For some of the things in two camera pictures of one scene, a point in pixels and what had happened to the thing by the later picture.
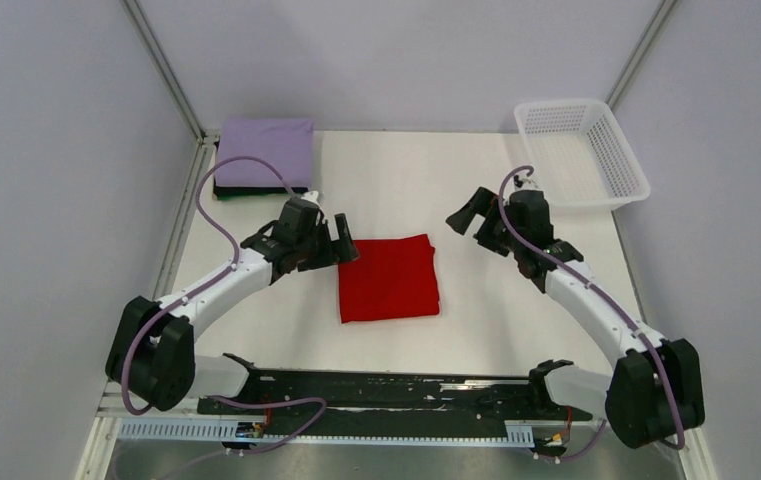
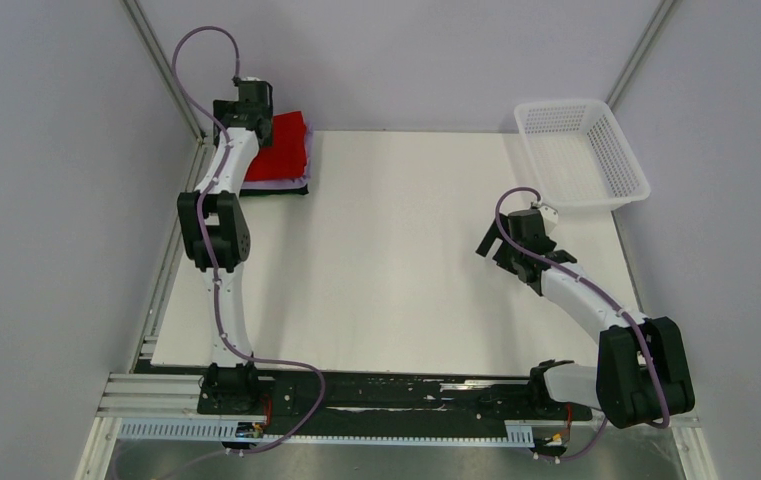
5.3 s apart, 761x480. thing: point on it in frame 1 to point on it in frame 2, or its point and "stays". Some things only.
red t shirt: x=391 y=278 to x=286 y=158
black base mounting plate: x=391 y=398 stays
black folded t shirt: x=226 y=193 stays
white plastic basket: x=579 y=154 stays
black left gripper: x=338 y=250 to x=223 y=109
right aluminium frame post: x=663 y=14 stays
